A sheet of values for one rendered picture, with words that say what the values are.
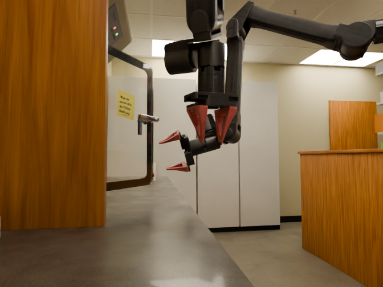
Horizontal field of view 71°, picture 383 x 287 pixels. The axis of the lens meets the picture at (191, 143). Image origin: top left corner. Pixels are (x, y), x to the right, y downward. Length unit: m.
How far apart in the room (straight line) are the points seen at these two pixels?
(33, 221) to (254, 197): 3.65
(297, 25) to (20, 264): 0.94
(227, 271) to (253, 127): 3.75
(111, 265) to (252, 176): 3.72
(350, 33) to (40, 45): 0.81
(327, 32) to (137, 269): 0.85
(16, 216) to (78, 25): 0.41
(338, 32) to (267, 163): 3.30
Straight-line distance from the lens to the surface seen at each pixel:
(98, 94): 0.61
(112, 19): 0.85
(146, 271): 0.38
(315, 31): 1.00
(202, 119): 0.54
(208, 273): 0.37
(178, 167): 0.95
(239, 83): 0.97
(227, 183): 3.94
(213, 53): 0.57
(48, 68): 0.65
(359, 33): 0.96
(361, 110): 5.59
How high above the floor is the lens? 1.08
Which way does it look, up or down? 3 degrees up
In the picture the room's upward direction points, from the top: straight up
